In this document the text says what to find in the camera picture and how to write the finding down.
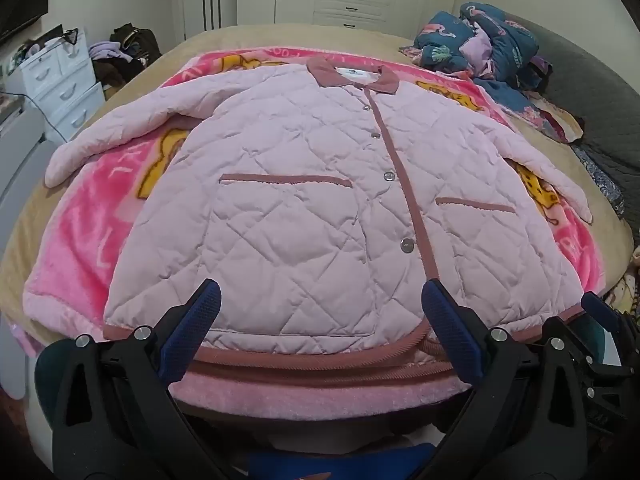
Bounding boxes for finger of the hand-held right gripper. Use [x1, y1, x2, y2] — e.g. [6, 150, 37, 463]
[542, 312, 608, 376]
[581, 291, 640, 356]

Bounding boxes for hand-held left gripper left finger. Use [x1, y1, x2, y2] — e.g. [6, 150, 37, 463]
[50, 277, 226, 480]

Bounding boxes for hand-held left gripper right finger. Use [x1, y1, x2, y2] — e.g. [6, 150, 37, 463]
[421, 279, 590, 480]

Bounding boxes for pink quilted jacket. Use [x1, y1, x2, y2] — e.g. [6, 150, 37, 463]
[44, 57, 593, 378]

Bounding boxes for blue patterned cloth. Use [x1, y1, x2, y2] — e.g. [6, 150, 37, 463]
[570, 142, 628, 218]

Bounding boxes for pink printed blanket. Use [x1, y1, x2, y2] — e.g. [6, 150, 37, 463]
[22, 45, 606, 411]

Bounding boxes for person's dark green clothing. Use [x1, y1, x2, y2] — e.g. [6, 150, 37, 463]
[34, 342, 66, 436]

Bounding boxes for grey quilted headboard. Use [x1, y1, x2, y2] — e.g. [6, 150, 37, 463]
[515, 12, 640, 231]

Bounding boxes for multicoloured floral cloth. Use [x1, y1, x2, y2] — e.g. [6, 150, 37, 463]
[480, 77, 585, 143]

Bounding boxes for light grey padded furniture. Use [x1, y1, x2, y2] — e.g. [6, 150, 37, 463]
[0, 105, 56, 401]

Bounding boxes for white drawer chest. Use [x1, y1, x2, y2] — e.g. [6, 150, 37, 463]
[20, 27, 106, 136]

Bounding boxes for dark brown bag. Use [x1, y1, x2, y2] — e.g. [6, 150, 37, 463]
[109, 23, 162, 71]

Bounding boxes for lavender cloth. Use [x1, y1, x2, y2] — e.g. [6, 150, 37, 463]
[89, 40, 132, 63]

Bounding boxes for teal flamingo print quilt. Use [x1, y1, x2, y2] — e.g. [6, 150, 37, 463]
[399, 1, 556, 83]

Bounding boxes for bed with tan sheet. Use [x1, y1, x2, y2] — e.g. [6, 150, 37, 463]
[0, 22, 636, 361]

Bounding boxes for black flat object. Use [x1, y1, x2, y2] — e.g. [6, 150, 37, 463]
[42, 25, 81, 47]

